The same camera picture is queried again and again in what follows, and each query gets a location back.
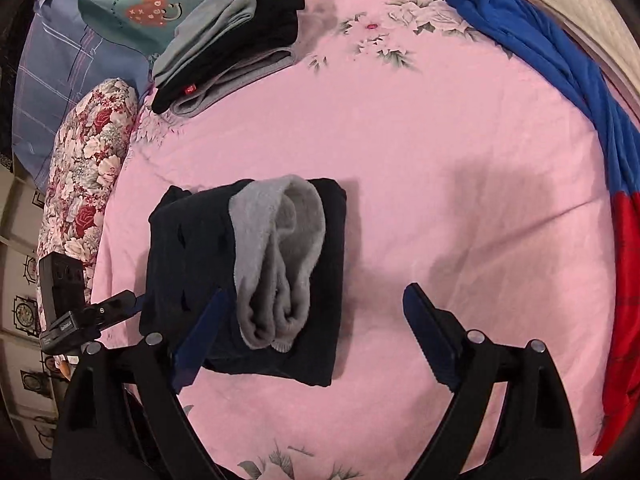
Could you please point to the black folded pants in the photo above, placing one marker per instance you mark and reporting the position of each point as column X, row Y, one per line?
column 270, row 15

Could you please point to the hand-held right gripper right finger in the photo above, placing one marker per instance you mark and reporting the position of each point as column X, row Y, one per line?
column 430, row 335

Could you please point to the dark grey folded pants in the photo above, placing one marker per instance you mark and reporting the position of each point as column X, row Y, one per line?
column 235, row 82

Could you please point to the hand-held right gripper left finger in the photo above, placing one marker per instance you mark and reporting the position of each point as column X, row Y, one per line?
column 200, row 340

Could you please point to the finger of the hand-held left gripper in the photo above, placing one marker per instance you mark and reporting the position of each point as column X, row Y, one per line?
column 120, row 305

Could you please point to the ornamental wall panel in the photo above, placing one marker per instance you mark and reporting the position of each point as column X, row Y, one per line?
column 22, row 310

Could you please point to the cream quilted pillow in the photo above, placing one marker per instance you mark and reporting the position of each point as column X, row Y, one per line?
column 585, row 5

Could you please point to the light grey folded pants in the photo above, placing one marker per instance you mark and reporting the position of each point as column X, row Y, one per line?
column 215, row 25

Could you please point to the blue and red garment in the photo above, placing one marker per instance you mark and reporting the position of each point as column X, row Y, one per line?
column 575, row 75

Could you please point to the pink floral bedsheet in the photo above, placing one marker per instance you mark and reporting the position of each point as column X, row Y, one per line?
column 425, row 160

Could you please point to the blue plaid pillow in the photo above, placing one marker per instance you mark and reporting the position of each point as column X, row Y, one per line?
column 50, row 70

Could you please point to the navy pants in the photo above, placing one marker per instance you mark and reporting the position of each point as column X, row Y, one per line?
column 190, row 240

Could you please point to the red floral quilt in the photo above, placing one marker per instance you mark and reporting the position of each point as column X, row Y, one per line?
column 85, row 170

